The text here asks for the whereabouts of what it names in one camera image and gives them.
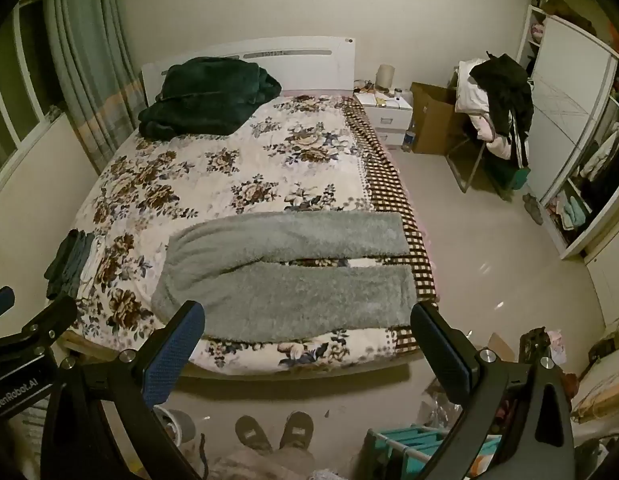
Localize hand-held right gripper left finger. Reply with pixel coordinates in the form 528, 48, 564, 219
40, 300, 207, 480

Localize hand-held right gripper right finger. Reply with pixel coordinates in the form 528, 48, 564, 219
410, 301, 576, 480

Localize grey fluffy pants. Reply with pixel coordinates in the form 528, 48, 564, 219
150, 210, 416, 344

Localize clear plastic bag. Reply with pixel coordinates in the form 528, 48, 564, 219
422, 394, 466, 432

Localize cardboard piece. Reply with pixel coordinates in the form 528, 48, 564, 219
487, 334, 516, 362

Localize dark folded clothes pile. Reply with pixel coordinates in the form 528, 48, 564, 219
43, 229, 97, 302

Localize grey round bin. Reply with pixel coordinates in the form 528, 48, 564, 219
153, 405, 196, 447

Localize white folded cloth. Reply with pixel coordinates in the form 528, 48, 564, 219
80, 235, 108, 287

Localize teal drying rack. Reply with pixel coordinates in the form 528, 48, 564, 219
366, 424, 501, 480

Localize person's left slipper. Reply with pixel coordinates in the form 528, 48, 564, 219
234, 414, 273, 457

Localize person's slipper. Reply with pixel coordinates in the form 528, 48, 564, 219
234, 414, 273, 457
278, 411, 315, 452

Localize small pink cloth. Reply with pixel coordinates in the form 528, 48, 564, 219
546, 329, 569, 362

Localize person's right slipper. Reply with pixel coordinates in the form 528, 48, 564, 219
278, 411, 315, 452

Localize grey slipper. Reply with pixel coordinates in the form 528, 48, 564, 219
521, 192, 545, 226

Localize brown checkered bed sheet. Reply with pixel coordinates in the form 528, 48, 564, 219
342, 100, 440, 357

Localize floral blanket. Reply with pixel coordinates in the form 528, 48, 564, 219
64, 92, 440, 377

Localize teal box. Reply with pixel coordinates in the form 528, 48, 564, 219
498, 166, 531, 192

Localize teal folded clothes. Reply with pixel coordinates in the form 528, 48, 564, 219
561, 195, 591, 229

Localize metal folding chair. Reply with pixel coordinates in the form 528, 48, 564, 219
447, 67, 533, 194

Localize window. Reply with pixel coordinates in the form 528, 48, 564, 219
0, 0, 56, 173

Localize pink and white garment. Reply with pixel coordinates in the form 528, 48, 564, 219
472, 109, 516, 162

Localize cardboard box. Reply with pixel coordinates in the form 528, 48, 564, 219
409, 81, 466, 157

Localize white nightstand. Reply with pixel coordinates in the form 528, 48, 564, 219
353, 91, 414, 151

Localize grey-green curtain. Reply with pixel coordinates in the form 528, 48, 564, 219
42, 0, 146, 177

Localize white hanging garment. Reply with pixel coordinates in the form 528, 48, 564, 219
581, 129, 619, 182

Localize dark green fleece blanket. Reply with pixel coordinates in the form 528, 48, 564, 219
138, 57, 283, 140

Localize black striped jacket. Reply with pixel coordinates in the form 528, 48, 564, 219
470, 52, 535, 172

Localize white wardrobe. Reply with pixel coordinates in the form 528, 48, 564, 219
514, 0, 619, 262

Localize white bed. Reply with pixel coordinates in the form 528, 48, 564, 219
63, 35, 441, 382

